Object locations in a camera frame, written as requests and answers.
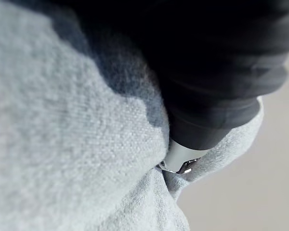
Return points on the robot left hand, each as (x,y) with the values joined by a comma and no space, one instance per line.
(207,72)

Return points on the light grey fabric cushion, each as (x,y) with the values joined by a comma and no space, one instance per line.
(62,144)

